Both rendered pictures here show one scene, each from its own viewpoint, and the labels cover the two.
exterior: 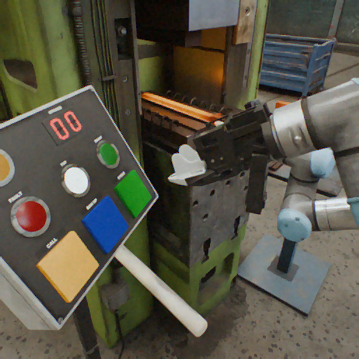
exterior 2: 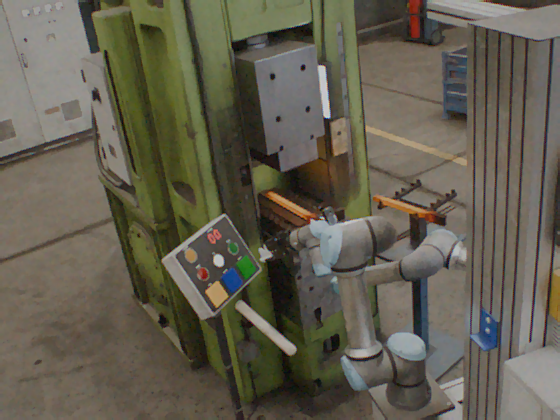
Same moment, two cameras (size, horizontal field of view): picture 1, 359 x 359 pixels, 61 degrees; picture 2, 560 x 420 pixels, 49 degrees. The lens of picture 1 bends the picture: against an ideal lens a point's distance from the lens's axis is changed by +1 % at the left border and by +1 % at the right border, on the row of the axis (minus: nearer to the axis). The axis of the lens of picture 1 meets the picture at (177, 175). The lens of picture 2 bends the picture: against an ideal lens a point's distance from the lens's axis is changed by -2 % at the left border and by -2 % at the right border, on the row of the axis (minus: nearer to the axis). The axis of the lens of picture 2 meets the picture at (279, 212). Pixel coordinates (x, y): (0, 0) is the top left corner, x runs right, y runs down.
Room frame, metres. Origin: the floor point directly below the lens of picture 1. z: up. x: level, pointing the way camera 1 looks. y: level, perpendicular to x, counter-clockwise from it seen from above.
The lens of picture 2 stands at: (-1.55, -0.60, 2.34)
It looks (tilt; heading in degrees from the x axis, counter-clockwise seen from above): 27 degrees down; 14
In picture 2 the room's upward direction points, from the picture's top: 8 degrees counter-clockwise
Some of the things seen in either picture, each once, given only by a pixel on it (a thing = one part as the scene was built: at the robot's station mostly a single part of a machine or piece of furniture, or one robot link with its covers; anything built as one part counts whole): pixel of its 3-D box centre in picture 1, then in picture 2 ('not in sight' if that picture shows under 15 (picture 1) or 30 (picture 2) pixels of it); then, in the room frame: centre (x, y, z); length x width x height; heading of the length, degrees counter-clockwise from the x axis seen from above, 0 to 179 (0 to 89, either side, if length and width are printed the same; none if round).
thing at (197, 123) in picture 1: (165, 117); (282, 212); (1.05, 0.04, 0.96); 0.42 x 0.20 x 0.09; 44
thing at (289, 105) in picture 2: not in sight; (273, 89); (1.08, 0.01, 1.56); 0.42 x 0.39 x 0.40; 44
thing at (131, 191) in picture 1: (132, 193); (245, 267); (0.50, 0.09, 1.01); 0.07 x 0.05 x 0.07; 159
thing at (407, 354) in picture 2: not in sight; (405, 357); (0.00, -0.55, 0.98); 0.13 x 0.12 x 0.14; 115
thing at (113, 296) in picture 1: (115, 293); (247, 350); (0.74, 0.24, 0.36); 0.09 x 0.07 x 0.12; 134
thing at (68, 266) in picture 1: (69, 265); (216, 294); (0.32, 0.17, 1.01); 0.07 x 0.05 x 0.07; 159
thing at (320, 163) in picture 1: (308, 159); not in sight; (0.68, -0.34, 0.98); 0.11 x 0.08 x 0.09; 44
